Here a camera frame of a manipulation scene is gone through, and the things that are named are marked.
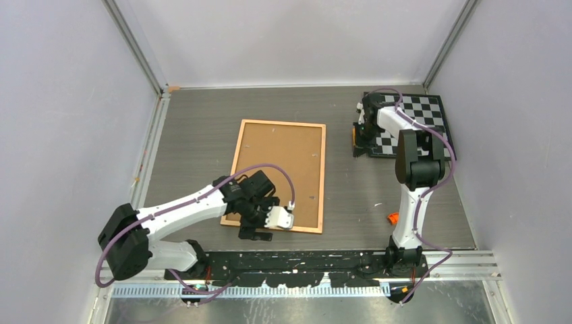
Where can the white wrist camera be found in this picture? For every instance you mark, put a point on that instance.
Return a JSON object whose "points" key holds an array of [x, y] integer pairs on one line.
{"points": [[279, 217], [361, 115]]}

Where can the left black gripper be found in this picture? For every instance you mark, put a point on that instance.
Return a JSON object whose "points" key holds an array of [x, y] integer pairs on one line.
{"points": [[250, 231]]}

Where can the black white chessboard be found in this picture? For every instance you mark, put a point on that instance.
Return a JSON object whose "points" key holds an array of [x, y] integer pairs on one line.
{"points": [[425, 109]]}

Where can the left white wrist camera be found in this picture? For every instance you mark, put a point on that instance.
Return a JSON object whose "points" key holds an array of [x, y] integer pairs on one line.
{"points": [[279, 217]]}

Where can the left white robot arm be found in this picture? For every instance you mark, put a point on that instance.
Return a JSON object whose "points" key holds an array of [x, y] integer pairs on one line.
{"points": [[132, 240]]}

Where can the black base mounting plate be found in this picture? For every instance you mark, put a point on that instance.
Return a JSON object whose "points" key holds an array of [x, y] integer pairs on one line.
{"points": [[298, 269]]}

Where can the orange tool handle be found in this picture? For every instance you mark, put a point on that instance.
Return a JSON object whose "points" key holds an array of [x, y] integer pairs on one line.
{"points": [[353, 138]]}

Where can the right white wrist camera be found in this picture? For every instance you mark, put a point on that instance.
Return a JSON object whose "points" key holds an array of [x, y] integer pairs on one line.
{"points": [[361, 115]]}

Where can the wooden picture frame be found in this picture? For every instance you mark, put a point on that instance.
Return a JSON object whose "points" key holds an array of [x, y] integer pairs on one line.
{"points": [[297, 148]]}

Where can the orange curved plastic piece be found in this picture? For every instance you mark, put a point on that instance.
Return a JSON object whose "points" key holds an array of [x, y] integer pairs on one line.
{"points": [[393, 218]]}

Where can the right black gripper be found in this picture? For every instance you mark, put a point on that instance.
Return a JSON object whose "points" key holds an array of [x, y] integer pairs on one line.
{"points": [[364, 145]]}

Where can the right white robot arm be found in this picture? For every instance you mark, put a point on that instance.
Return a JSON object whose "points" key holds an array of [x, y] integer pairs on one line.
{"points": [[419, 166]]}

